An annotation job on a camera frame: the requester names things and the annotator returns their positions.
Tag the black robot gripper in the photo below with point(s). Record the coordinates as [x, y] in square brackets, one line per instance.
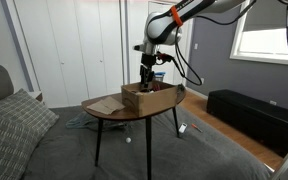
[146, 72]

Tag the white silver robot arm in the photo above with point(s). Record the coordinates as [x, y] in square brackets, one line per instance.
[164, 29]

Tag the mesh container with blue rim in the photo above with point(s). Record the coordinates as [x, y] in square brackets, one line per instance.
[159, 76]

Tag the red item in box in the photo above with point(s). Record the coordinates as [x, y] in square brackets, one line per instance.
[156, 87]

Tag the brown cardboard box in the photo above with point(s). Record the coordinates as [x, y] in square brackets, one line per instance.
[146, 103]

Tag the small dark object on table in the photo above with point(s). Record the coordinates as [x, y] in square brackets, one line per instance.
[180, 89]

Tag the oval dark wood table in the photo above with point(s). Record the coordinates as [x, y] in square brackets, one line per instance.
[128, 115]

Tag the flat brown cardboard piece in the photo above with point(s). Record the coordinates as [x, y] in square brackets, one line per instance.
[106, 106]

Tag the white remote control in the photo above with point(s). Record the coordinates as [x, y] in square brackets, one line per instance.
[182, 128]

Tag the small white ball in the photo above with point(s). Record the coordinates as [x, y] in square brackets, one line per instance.
[128, 140]

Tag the white closet doors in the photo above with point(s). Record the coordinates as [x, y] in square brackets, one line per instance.
[76, 50]

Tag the teal crumpled cloth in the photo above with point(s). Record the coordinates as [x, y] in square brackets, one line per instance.
[83, 120]

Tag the grey area rug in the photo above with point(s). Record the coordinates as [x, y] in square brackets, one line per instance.
[122, 154]

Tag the white framed window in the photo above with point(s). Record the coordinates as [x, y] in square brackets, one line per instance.
[262, 34]

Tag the grey plaid pillow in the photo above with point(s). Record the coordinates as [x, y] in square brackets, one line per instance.
[26, 110]

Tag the black leather ottoman bench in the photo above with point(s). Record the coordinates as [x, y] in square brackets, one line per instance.
[266, 123]

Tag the grey patterned pillow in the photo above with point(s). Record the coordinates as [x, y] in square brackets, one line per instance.
[17, 142]

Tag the orange handled screwdriver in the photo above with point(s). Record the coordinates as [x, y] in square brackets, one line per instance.
[196, 127]

